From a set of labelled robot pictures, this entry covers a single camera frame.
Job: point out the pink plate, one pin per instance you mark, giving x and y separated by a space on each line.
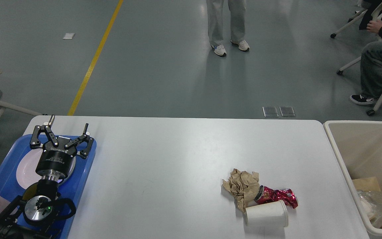
26 170

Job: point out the white office chair right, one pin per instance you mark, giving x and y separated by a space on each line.
376 14

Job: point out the crumpled brown paper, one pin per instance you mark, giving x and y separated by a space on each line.
243 186

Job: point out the left floor socket plate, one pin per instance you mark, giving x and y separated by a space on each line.
270 112

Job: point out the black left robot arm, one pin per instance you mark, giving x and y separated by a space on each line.
41 183

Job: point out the brown paper bag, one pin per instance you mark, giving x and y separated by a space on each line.
371 184

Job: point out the red snack wrapper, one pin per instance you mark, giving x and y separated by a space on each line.
268 195

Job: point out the floor socket plate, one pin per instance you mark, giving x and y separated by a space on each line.
270 112
287 112

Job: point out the right floor socket plate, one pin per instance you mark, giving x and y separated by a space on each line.
287 112

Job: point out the dark teal mug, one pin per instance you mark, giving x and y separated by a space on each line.
30 192

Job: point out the white plastic bin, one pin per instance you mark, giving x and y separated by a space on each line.
358 148

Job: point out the light green plate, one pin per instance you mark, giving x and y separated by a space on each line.
61 181

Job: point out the aluminium foil tray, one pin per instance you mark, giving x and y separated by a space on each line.
372 206

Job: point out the white paper cup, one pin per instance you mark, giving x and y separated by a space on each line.
273 214

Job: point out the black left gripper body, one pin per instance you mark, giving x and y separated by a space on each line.
55 162

